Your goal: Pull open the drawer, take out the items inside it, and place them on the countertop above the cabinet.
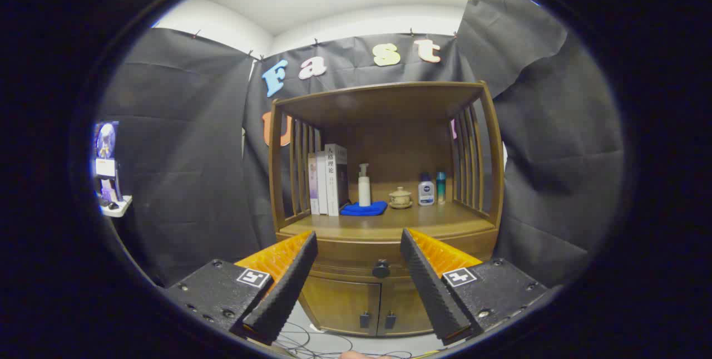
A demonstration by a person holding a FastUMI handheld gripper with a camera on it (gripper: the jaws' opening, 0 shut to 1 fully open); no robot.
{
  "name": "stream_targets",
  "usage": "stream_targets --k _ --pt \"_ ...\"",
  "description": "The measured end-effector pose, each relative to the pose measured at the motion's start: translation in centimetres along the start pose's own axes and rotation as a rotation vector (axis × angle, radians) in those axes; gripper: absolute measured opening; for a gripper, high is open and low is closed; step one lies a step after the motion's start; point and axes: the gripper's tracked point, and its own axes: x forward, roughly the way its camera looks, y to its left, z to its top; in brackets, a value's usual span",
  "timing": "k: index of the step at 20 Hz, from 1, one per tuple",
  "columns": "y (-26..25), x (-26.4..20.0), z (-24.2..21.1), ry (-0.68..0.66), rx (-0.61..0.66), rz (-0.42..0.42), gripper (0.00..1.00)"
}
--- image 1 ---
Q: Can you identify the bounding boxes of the white lotion bottle blue cap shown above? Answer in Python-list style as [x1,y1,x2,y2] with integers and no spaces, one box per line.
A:
[418,173,435,206]

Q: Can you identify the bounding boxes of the white wall shelf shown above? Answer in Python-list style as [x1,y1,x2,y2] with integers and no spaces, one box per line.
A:
[100,196,133,218]

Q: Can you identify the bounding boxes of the thick white book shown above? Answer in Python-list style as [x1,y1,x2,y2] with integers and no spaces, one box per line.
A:
[325,144,349,217]

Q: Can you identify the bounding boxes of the wooden cabinet door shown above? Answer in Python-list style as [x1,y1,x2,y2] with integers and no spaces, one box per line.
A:
[300,276,382,336]
[378,278,434,337]

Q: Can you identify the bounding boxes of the black floor cables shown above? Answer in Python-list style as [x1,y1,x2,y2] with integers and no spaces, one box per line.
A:
[273,320,440,359]

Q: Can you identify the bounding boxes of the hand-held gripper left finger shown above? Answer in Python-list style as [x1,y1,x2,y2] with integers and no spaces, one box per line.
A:
[164,230,319,346]

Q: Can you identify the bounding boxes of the thin white book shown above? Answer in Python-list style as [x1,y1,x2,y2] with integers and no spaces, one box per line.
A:
[316,151,329,215]

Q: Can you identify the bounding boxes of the thin purple book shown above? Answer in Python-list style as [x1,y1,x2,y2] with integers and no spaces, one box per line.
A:
[308,153,319,215]

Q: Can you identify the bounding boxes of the wooden countertop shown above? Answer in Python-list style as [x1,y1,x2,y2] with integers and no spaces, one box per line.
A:
[276,182,497,242]

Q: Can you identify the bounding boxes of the wooden drawer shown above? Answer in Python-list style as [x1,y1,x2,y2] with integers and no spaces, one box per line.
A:
[278,231,500,283]

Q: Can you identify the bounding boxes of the blue cloth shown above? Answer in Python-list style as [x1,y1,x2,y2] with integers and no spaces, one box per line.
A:
[340,200,388,217]

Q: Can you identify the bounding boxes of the white pump bottle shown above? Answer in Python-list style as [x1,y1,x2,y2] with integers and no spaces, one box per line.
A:
[358,163,372,207]

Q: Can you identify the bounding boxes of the wooden cabinet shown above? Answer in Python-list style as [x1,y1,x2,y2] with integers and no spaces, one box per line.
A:
[268,81,505,338]

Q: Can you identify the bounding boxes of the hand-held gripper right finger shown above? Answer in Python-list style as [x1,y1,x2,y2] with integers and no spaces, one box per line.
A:
[399,228,550,347]

